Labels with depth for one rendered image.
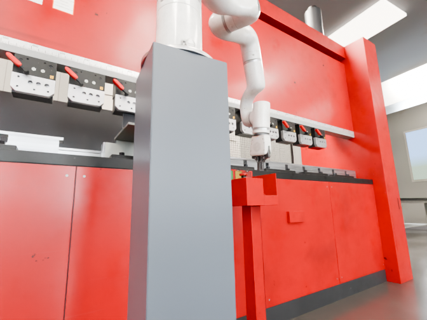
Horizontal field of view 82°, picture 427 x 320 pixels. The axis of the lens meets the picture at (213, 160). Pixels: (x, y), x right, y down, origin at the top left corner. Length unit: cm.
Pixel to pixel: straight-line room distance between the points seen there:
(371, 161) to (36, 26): 262
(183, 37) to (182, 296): 56
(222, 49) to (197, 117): 132
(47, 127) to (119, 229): 92
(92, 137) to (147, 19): 81
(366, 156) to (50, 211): 251
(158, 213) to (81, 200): 66
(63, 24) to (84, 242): 98
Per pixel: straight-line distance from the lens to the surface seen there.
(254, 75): 123
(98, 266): 114
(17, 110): 186
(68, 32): 146
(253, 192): 109
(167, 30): 68
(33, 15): 148
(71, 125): 183
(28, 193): 110
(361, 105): 287
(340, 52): 307
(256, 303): 122
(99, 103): 131
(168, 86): 54
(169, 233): 49
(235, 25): 117
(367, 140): 277
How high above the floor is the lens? 66
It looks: 11 degrees up
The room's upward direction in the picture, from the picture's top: 1 degrees counter-clockwise
